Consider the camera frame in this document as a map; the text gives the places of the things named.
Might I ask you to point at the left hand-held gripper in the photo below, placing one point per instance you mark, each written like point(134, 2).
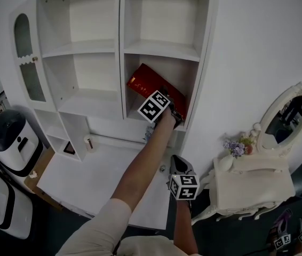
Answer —
point(153, 107)

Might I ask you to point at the red book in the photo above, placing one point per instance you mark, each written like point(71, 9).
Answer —
point(151, 80)

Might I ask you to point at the white shelf unit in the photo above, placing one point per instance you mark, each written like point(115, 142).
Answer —
point(95, 47)

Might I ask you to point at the white arched cabinet door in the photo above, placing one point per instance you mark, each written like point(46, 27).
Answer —
point(29, 63)

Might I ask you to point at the white and black appliance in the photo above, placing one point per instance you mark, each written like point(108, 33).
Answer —
point(9, 143)
point(1, 204)

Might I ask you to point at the purple spare gripper device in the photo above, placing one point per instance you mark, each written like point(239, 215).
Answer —
point(281, 233)

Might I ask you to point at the white cylinder cup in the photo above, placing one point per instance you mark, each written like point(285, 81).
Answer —
point(89, 143)

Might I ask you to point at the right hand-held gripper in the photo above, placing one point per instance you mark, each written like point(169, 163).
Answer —
point(184, 187)

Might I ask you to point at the blue floral vase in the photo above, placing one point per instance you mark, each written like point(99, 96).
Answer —
point(149, 135)

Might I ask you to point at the purple flower bouquet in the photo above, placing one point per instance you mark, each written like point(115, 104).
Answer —
point(237, 145)

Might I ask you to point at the person's left forearm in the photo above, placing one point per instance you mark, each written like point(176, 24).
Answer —
point(145, 159)

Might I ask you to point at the white round vase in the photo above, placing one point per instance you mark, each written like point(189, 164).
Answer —
point(225, 163)

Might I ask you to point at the white framed oval mirror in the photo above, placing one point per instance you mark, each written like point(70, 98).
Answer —
point(284, 121)

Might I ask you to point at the crumpled white tissue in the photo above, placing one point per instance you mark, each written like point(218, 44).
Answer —
point(33, 174)

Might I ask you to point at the white ornate vanity table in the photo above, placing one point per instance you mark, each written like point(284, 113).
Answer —
point(249, 185)

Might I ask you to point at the person's white top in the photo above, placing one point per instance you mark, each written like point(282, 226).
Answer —
point(100, 231)

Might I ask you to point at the person's right forearm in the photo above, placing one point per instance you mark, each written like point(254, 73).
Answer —
point(184, 228)

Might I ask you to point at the small metal object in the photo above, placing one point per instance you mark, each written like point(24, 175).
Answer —
point(162, 168)

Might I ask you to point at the brown wooden board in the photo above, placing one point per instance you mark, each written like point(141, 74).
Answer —
point(44, 175)

